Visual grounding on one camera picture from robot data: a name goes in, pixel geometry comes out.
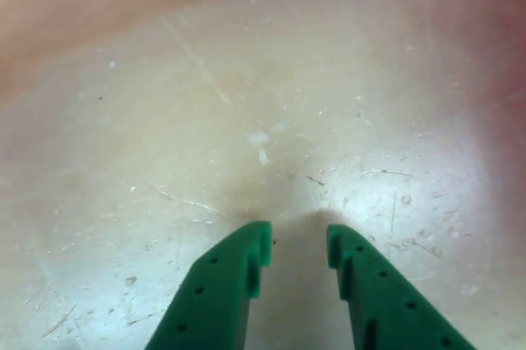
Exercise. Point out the white plastic bin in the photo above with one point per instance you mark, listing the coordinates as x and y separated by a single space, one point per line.
263 79

